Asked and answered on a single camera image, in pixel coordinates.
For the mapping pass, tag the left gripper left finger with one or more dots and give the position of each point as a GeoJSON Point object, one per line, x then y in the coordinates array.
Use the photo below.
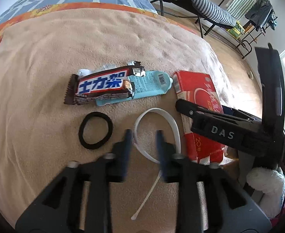
{"type": "Point", "coordinates": [78, 198]}

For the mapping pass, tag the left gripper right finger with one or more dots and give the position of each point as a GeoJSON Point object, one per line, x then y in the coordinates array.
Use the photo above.
{"type": "Point", "coordinates": [208, 199]}

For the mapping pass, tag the red tissue pack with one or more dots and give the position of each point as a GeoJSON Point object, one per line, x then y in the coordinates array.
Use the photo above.
{"type": "Point", "coordinates": [198, 88]}

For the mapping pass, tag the white cotton swab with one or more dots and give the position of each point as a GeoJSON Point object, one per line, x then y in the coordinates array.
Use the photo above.
{"type": "Point", "coordinates": [135, 215]}

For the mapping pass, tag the brown snickers wrapper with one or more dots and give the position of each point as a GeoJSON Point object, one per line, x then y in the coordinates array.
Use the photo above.
{"type": "Point", "coordinates": [106, 84]}

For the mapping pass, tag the light blue toothpaste tube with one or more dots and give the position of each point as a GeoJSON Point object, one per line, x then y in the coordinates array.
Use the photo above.
{"type": "Point", "coordinates": [152, 84]}

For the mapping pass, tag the right hand in glove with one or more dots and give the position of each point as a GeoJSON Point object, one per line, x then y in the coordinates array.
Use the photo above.
{"type": "Point", "coordinates": [272, 184]}

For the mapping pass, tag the black clothes rack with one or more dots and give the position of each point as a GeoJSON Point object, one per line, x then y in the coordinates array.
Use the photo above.
{"type": "Point", "coordinates": [244, 44]}

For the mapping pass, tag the yellow crate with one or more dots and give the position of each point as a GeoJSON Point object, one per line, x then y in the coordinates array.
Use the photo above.
{"type": "Point", "coordinates": [236, 31]}

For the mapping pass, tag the beige fleece blanket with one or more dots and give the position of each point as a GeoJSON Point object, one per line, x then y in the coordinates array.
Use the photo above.
{"type": "Point", "coordinates": [38, 132]}

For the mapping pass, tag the dark jacket on rack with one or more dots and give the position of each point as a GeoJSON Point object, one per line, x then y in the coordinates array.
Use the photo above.
{"type": "Point", "coordinates": [259, 14]}

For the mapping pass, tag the striped towel on rack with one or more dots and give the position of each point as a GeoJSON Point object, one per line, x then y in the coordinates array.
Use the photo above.
{"type": "Point", "coordinates": [242, 1]}

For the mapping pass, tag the striped seat cushion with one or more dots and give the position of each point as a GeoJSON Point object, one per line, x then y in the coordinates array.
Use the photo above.
{"type": "Point", "coordinates": [214, 13]}

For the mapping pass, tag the orange floral bed sheet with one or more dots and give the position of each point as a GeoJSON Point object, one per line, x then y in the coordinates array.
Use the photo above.
{"type": "Point", "coordinates": [85, 5]}

